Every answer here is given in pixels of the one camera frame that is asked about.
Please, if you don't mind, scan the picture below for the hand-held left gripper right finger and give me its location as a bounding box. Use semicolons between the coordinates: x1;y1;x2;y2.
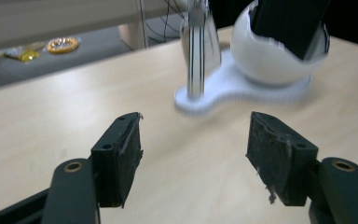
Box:
245;110;320;207

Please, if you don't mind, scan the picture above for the white jewelry stand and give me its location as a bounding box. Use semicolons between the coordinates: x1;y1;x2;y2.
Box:
172;0;312;119

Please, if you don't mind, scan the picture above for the small yellow packet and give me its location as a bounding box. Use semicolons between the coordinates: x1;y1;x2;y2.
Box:
17;49;40;63

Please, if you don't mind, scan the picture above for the light wooden furniture frame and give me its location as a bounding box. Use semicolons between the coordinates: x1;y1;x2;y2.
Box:
0;0;189;54

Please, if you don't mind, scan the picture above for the yellow ring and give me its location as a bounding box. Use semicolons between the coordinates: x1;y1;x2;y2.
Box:
45;35;80;55

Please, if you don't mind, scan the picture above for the bundle of black cables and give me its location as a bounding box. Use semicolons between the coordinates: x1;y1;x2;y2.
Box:
139;0;189;43

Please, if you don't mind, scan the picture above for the white eggshell bowl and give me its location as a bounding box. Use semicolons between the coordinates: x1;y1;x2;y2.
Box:
230;0;331;87

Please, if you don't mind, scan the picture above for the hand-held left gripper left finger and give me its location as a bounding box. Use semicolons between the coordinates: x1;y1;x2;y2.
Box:
90;111;145;209

